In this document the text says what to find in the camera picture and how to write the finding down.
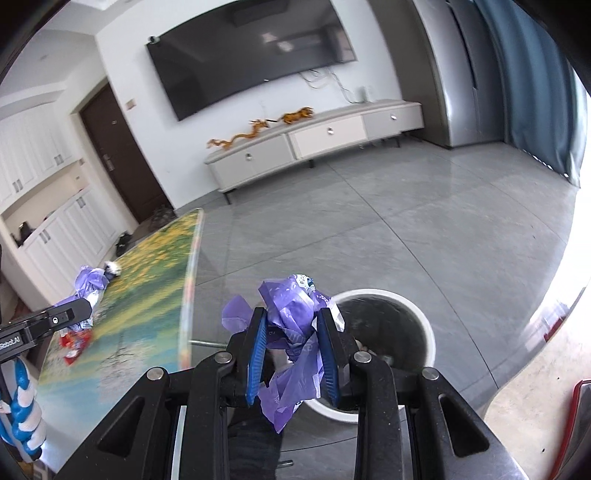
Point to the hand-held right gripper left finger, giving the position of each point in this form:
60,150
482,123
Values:
256,355

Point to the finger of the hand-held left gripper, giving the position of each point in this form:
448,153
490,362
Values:
64,316

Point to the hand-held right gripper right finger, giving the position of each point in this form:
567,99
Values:
328,360

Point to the purple plastic bag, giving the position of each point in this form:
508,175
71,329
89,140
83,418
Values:
90,281
291,314

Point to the white round waste bin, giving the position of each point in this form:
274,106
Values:
427,337

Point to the red snack wrapper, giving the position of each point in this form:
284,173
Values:
76,344

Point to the black bin liner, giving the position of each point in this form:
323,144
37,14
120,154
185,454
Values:
383,323

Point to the blue white striped cloth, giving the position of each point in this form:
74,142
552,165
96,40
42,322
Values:
23,406

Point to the small crumpled grey paper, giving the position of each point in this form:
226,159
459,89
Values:
112,266

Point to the glass table with flower print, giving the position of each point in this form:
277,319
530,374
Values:
138,286

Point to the black object in cupboard niche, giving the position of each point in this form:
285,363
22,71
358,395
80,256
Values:
23,233

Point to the dark shoes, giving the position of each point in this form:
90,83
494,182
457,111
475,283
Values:
122,242
161,214

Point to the dark brown door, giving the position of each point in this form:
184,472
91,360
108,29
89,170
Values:
124,157

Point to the orange dragon figurine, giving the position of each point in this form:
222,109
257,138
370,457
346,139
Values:
235,138

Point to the long white television cabinet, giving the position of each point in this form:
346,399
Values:
323,134

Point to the orange tiger figurine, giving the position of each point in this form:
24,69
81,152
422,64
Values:
298,115

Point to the grey refrigerator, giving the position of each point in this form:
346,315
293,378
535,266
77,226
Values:
461,69

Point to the blue curtain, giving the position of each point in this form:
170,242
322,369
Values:
535,83

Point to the white wall cupboard unit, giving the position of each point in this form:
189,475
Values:
69,226

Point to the white wall router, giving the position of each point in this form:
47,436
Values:
362,94

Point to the black wall television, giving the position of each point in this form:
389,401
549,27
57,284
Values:
249,50

